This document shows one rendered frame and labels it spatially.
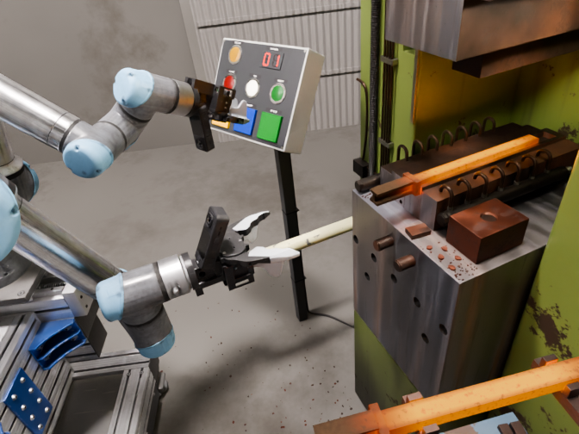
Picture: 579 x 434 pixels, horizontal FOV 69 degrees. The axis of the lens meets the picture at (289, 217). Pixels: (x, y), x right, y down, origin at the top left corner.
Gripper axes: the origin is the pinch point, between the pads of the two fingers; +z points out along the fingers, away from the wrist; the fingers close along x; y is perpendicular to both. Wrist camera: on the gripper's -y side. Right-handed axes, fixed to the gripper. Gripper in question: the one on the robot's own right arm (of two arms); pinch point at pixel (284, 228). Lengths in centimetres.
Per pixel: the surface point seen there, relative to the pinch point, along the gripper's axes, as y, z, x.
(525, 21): -31, 45, 7
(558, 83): -8, 79, -7
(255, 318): 100, 4, -68
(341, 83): 63, 140, -224
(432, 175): -0.8, 34.8, 0.9
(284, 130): -1.0, 17.4, -39.2
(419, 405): 5.7, 2.5, 38.4
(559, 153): 1, 66, 7
